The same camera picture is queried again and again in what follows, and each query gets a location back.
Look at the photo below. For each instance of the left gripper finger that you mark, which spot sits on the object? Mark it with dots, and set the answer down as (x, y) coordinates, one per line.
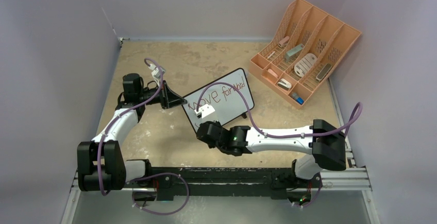
(172, 104)
(169, 97)

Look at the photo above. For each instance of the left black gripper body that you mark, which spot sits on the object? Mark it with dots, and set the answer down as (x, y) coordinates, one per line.
(160, 98)

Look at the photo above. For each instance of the black-framed whiteboard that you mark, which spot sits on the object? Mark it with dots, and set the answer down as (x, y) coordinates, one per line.
(228, 100)

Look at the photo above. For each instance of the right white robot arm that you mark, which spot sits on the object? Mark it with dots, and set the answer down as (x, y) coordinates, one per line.
(323, 144)

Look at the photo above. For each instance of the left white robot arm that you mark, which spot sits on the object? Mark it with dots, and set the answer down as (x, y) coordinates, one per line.
(100, 164)

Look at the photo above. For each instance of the grey whiteboard eraser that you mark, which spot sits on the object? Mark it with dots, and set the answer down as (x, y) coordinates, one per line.
(323, 72)

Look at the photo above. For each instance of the pink eraser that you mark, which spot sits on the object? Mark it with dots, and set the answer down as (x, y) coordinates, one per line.
(273, 73)

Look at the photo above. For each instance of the pink stapler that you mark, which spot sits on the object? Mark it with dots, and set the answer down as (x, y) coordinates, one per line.
(283, 42)

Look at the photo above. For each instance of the teal staple box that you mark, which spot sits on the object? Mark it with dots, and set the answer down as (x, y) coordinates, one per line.
(293, 53)

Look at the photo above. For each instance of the blue small item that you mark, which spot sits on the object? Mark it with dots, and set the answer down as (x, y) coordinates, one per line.
(297, 98)

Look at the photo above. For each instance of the peach plastic desk organizer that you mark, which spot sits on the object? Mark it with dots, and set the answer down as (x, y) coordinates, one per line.
(321, 33)

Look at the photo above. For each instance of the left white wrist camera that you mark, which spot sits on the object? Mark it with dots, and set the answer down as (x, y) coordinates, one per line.
(156, 72)

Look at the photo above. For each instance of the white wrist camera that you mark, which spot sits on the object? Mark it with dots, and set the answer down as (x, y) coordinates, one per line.
(156, 72)
(205, 112)

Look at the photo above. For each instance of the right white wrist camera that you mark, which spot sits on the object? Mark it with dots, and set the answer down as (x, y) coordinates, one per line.
(205, 112)

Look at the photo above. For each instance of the black aluminium base frame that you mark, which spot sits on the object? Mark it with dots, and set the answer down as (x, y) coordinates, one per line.
(275, 183)

